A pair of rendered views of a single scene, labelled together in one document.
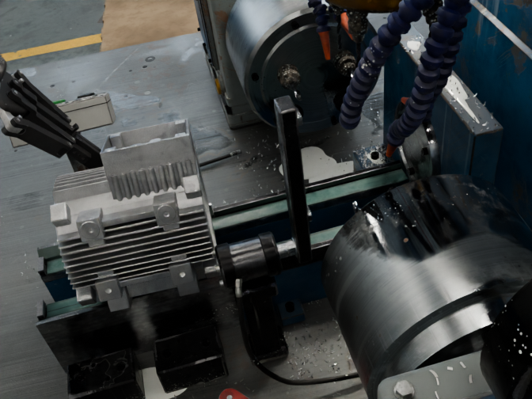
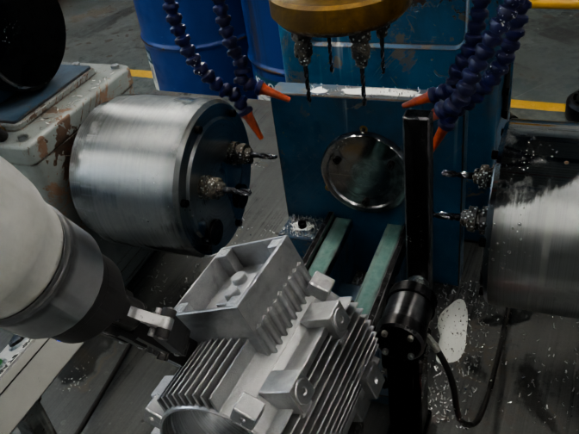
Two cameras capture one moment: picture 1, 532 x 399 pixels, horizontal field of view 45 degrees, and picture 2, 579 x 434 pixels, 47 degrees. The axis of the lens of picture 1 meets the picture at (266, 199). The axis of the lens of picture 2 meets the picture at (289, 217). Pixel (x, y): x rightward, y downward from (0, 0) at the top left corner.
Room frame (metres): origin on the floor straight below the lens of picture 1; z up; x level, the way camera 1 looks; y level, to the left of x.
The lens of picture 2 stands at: (0.36, 0.57, 1.59)
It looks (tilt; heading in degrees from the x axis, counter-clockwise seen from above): 36 degrees down; 304
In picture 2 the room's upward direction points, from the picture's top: 9 degrees counter-clockwise
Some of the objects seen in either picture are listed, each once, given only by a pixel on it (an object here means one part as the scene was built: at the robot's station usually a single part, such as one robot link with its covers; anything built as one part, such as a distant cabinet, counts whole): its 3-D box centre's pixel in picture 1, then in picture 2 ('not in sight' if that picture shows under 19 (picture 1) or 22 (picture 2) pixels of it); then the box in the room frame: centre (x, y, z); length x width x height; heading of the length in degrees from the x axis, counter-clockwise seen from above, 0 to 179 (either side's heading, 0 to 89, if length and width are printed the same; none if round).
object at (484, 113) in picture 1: (451, 157); (376, 175); (0.75, -0.30, 0.97); 0.30 x 0.11 x 0.34; 7
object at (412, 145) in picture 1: (414, 146); (364, 174); (0.74, -0.24, 1.01); 0.15 x 0.02 x 0.15; 7
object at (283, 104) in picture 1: (294, 188); (419, 210); (0.58, -0.04, 1.12); 0.04 x 0.03 x 0.26; 97
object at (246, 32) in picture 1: (293, 36); (140, 170); (1.08, -0.10, 1.04); 0.37 x 0.25 x 0.25; 7
